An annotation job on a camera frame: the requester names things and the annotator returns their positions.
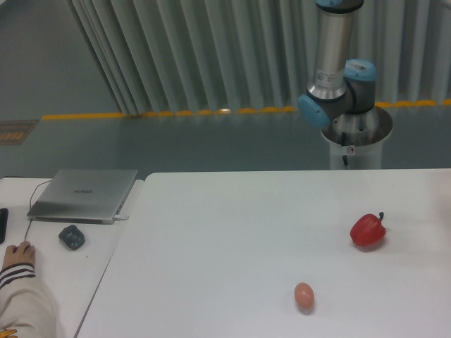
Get person's hand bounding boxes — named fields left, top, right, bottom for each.
left=1, top=241, right=35, bottom=273

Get cream striped sleeve forearm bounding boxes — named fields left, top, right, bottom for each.
left=1, top=263, right=57, bottom=337

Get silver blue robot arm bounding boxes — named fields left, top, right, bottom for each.
left=298, top=1, right=376, bottom=127

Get red bell pepper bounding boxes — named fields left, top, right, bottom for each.
left=350, top=212, right=386, bottom=246

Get black phone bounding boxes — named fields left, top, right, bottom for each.
left=0, top=208, right=8, bottom=244

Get black earbuds case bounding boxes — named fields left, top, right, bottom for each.
left=58, top=225, right=85, bottom=251

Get silver laptop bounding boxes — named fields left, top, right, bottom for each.
left=27, top=169, right=138, bottom=225

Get white pleated curtain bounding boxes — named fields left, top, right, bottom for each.
left=69, top=1, right=450, bottom=115

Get brown egg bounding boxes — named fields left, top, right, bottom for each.
left=294, top=282, right=314, bottom=309

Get black mouse cable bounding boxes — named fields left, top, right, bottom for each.
left=0, top=175, right=52, bottom=244

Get black pedestal cable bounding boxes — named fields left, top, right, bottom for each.
left=340, top=132, right=350, bottom=170

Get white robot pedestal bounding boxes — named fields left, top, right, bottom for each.
left=321, top=106, right=393, bottom=170

